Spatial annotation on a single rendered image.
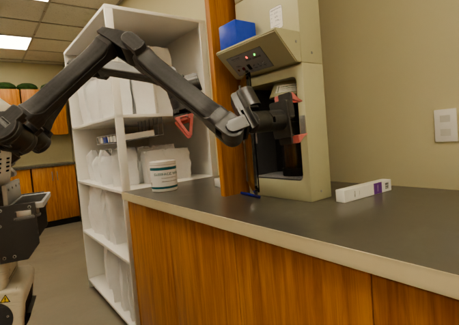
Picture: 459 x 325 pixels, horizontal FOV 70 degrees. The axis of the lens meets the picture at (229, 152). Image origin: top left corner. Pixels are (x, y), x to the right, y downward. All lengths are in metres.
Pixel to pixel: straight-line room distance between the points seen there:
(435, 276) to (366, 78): 1.00
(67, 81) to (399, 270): 0.88
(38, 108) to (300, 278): 0.78
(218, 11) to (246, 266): 0.98
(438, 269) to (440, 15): 0.97
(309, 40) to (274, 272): 0.75
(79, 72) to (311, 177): 0.78
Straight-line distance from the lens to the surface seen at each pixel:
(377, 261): 0.71
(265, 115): 0.85
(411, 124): 1.43
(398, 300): 0.76
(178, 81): 0.91
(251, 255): 1.02
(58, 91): 0.98
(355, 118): 1.54
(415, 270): 0.68
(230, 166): 1.37
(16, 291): 1.19
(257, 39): 1.15
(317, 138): 1.18
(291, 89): 1.23
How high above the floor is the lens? 1.19
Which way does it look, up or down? 3 degrees down
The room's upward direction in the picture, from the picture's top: 5 degrees counter-clockwise
